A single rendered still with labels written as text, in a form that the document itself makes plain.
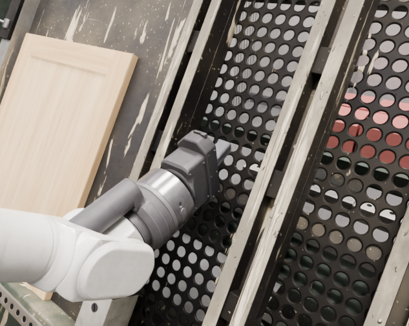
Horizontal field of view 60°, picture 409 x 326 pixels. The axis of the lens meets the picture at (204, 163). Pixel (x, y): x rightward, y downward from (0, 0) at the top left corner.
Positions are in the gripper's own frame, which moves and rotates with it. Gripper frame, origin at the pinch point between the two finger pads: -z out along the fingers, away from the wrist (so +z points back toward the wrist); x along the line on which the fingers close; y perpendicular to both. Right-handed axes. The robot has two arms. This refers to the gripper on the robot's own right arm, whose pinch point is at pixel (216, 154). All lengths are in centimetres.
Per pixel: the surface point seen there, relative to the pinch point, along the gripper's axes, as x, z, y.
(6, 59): 3, -6, 76
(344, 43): 15.4, -12.5, -13.9
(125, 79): 3.6, -8.9, 30.3
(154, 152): -2.5, 2.2, 12.2
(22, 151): -14, 8, 57
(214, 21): 16.2, -13.5, 8.4
